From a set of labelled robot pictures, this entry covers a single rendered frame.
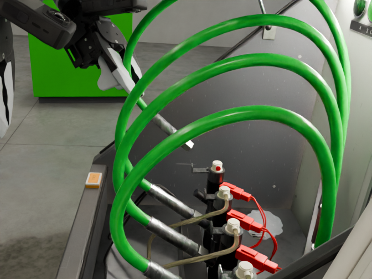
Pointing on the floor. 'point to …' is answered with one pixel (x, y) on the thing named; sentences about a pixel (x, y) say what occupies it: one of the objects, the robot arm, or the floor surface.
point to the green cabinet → (50, 62)
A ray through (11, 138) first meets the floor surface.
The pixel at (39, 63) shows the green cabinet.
